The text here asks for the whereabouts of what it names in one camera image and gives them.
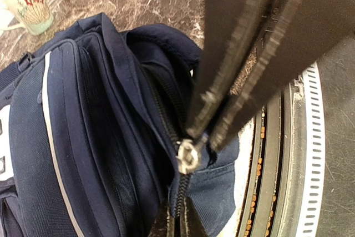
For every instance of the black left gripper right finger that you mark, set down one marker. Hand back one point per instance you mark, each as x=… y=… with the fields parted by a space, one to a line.
x=189 y=221

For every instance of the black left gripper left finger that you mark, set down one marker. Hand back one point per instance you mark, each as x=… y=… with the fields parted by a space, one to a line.
x=171 y=224

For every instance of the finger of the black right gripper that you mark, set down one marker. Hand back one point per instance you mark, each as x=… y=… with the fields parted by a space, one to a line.
x=230 y=28
x=305 y=30

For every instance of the navy blue student backpack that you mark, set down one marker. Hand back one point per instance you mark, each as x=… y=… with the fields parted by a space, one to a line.
x=91 y=125

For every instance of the cream ceramic mug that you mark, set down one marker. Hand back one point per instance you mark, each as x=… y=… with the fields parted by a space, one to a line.
x=33 y=15

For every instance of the white slotted cable duct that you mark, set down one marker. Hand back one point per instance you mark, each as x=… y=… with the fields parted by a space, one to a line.
x=311 y=200

